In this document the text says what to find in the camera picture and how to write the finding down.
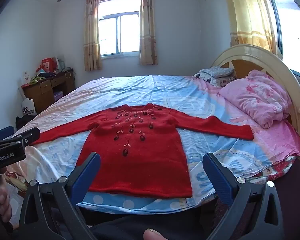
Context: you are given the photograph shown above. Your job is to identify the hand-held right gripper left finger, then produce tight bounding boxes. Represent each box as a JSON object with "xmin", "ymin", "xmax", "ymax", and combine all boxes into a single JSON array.
[{"xmin": 17, "ymin": 152, "xmax": 101, "ymax": 240}]

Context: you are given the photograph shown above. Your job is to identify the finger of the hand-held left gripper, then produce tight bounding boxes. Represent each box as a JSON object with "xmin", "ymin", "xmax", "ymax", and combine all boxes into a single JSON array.
[
  {"xmin": 14, "ymin": 127, "xmax": 41, "ymax": 146},
  {"xmin": 0, "ymin": 126, "xmax": 15, "ymax": 143}
]

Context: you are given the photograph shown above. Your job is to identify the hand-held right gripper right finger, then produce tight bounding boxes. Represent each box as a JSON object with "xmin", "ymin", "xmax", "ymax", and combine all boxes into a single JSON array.
[{"xmin": 202, "ymin": 152, "xmax": 285, "ymax": 240}]

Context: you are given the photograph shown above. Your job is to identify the red knitted sweater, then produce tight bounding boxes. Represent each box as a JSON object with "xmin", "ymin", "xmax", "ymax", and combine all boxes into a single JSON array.
[{"xmin": 30, "ymin": 103, "xmax": 255, "ymax": 198}]

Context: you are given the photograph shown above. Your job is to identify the person's left hand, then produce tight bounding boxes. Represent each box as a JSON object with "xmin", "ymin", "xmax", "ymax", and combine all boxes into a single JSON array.
[{"xmin": 0, "ymin": 182, "xmax": 13, "ymax": 228}]

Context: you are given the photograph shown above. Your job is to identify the person's right hand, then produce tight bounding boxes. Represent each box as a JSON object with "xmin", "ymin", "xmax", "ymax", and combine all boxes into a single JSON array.
[{"xmin": 143, "ymin": 228, "xmax": 167, "ymax": 240}]

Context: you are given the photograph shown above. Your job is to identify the black bag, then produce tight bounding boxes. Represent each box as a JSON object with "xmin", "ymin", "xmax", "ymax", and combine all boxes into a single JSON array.
[{"xmin": 15, "ymin": 115, "xmax": 37, "ymax": 130}]

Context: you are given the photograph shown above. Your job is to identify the white printed shopping bag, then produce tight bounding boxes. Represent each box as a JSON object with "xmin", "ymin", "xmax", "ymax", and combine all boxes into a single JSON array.
[{"xmin": 20, "ymin": 98, "xmax": 37, "ymax": 116}]

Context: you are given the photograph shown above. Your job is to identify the brown wooden desk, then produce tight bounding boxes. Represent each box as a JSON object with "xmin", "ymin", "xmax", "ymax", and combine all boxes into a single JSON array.
[{"xmin": 21, "ymin": 69, "xmax": 75, "ymax": 114}]

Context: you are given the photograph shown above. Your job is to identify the person's dark pants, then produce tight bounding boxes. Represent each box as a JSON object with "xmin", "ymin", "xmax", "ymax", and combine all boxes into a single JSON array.
[{"xmin": 72, "ymin": 197, "xmax": 240, "ymax": 240}]

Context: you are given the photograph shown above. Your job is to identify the pink pillow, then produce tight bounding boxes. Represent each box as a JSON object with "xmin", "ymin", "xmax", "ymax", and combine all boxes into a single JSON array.
[{"xmin": 219, "ymin": 70, "xmax": 293, "ymax": 128}]

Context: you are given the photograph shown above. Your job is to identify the white spotted pillow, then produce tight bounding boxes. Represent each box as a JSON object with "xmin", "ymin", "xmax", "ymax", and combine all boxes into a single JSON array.
[{"xmin": 192, "ymin": 71, "xmax": 237, "ymax": 88}]

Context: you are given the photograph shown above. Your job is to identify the bed with blue sheet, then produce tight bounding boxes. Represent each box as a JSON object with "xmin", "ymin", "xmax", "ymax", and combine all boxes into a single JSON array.
[{"xmin": 5, "ymin": 74, "xmax": 300, "ymax": 230}]

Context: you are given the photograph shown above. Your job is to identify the grey patterned pillow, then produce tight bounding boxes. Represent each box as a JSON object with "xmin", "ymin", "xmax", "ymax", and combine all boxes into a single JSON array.
[{"xmin": 199, "ymin": 66, "xmax": 234, "ymax": 78}]

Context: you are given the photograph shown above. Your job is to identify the yellow patterned curtain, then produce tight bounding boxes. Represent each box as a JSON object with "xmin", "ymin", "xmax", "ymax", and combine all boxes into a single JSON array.
[
  {"xmin": 139, "ymin": 0, "xmax": 158, "ymax": 66},
  {"xmin": 83, "ymin": 0, "xmax": 103, "ymax": 72}
]

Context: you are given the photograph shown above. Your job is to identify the cream wooden headboard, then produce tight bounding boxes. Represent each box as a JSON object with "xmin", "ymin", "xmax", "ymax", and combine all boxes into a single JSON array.
[{"xmin": 211, "ymin": 44, "xmax": 300, "ymax": 140}]

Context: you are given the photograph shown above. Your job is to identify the sliding glass window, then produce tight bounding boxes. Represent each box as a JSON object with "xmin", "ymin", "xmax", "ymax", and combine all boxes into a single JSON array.
[{"xmin": 97, "ymin": 0, "xmax": 143, "ymax": 59}]

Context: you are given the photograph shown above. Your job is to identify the large yellow floral curtain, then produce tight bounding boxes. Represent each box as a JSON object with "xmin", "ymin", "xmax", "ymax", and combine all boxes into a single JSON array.
[{"xmin": 225, "ymin": 0, "xmax": 277, "ymax": 55}]

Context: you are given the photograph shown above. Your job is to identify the large side window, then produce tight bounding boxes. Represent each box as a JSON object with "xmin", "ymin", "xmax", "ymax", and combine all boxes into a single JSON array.
[{"xmin": 262, "ymin": 0, "xmax": 300, "ymax": 82}]

